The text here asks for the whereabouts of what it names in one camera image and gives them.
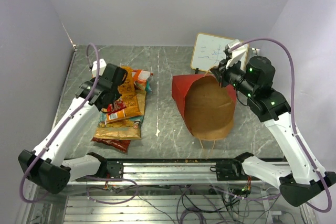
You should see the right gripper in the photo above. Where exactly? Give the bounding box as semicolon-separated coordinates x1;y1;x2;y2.
210;55;256;98

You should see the red paper bag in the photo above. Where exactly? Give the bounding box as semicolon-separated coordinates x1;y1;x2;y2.
172;68;237;159

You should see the teal snack packet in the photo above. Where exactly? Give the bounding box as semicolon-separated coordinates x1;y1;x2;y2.
145;77;152;92

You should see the orange skittles packet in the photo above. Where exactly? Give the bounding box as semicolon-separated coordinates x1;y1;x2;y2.
132;69;153;91

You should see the orange kettle chips bag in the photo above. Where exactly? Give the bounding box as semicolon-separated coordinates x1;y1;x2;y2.
105;66;141;123

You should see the brown snack packet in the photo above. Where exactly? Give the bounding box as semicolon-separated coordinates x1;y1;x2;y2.
93;90;146;141

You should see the small red snack packet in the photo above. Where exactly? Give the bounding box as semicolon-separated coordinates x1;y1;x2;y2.
105;100;126;114

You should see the red doritos chip bag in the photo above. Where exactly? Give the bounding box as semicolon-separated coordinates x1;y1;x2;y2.
91;137;131;153

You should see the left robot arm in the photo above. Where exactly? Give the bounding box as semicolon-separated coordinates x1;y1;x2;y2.
18;63;128;194

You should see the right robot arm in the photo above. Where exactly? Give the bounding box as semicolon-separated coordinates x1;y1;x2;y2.
211;57;335;207

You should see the small whiteboard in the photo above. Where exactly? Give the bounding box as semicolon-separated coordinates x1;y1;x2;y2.
191;33;240;72

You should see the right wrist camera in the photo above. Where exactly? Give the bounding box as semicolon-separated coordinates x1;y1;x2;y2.
224;39;248;69

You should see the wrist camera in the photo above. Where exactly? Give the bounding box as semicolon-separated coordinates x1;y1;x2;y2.
91;59;107;78
224;39;248;69

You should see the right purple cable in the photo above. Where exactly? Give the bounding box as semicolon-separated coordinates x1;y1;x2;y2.
225;37;333;214

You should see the aluminium frame rail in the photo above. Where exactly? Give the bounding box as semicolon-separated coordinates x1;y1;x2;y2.
28;161;292;186

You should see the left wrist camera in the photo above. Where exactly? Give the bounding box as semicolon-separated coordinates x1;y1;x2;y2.
91;59;107;78

